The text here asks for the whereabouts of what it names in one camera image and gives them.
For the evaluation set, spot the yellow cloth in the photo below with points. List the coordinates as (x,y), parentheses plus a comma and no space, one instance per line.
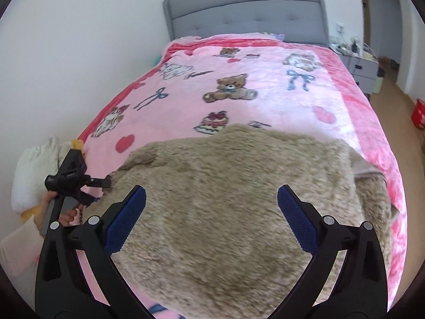
(28,214)

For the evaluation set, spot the pink printed blanket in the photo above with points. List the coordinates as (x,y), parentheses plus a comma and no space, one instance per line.
(252,83)

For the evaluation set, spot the white knitted sweater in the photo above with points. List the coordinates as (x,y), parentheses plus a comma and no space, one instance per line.
(33,172)

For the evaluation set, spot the grey upholstered headboard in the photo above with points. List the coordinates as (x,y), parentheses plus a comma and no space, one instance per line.
(249,10)

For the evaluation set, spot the wooden door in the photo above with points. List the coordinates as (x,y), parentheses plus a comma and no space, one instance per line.
(364,6)

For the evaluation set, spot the grey nightstand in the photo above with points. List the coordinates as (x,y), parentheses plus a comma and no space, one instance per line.
(360,68)

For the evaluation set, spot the person's left hand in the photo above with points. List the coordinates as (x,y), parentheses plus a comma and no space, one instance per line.
(68,217)

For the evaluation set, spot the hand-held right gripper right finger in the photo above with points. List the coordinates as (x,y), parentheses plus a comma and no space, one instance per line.
(295,216)

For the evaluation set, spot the red paper bag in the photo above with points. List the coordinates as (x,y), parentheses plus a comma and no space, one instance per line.
(419,113)

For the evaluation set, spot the person's left forearm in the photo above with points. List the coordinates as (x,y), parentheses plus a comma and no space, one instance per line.
(18,249)

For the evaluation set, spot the beige fleece coat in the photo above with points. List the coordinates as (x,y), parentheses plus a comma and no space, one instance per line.
(245,212)

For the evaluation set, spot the white wall socket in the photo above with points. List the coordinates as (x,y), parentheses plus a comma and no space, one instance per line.
(340,28)

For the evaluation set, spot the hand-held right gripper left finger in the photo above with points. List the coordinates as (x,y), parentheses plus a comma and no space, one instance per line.
(128,216)

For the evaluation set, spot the light green trash bin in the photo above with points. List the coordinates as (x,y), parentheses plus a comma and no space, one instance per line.
(379,81)

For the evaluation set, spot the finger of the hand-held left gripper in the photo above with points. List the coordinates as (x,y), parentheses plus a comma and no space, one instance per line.
(87,200)
(99,182)

